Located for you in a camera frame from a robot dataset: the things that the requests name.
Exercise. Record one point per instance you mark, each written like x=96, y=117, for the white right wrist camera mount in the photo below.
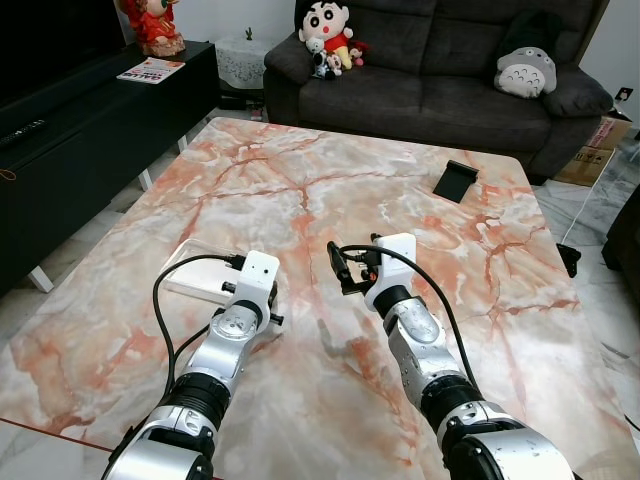
x=396, y=258

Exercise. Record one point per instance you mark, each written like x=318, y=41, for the small red plush toy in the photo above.
x=357, y=53

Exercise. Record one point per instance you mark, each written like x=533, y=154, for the white red printed magazine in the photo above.
x=152, y=70

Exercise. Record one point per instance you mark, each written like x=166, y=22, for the red dressed figurine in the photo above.
x=155, y=25

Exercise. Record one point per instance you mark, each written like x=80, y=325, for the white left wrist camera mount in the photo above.
x=258, y=272

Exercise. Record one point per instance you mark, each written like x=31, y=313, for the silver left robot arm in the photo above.
x=215, y=355

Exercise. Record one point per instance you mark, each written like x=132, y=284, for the black folding phone stand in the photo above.
x=455, y=182

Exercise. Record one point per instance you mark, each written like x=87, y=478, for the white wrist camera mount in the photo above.
x=396, y=258
x=258, y=272

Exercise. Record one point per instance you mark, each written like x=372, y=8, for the black TV console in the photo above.
x=90, y=170

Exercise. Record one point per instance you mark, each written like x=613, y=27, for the black wall plug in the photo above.
x=624, y=95

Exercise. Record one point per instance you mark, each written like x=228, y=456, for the black power adapter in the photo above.
x=569, y=260

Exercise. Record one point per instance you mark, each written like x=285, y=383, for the grey Totoro plush pillow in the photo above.
x=525, y=72

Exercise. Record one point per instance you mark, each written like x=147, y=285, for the cartoon boy plush doll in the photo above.
x=325, y=28

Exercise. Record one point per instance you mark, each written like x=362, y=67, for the dark grey fabric sofa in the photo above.
x=430, y=90

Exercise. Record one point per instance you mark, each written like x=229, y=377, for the brown cardboard box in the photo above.
x=592, y=155

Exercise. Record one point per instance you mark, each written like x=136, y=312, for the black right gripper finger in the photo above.
x=339, y=265

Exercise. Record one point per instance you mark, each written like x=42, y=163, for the tiny potted plant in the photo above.
x=249, y=35

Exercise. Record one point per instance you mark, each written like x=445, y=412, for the side table with lace cloth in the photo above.
x=243, y=62

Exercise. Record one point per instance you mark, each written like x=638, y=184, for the small panda plush toy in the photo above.
x=322, y=60

